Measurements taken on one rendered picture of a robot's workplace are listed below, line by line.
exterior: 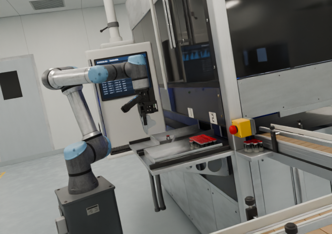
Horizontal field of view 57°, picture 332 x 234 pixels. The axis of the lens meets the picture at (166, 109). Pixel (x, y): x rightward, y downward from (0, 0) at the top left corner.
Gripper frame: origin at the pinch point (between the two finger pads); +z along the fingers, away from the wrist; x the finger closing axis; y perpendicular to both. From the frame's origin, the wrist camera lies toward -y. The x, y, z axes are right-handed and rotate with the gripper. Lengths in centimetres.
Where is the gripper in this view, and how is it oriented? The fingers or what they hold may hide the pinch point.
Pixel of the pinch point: (145, 132)
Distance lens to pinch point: 141.9
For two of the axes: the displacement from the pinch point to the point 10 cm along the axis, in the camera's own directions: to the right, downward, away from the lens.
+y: 9.5, -2.0, 2.5
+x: -2.6, -0.7, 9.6
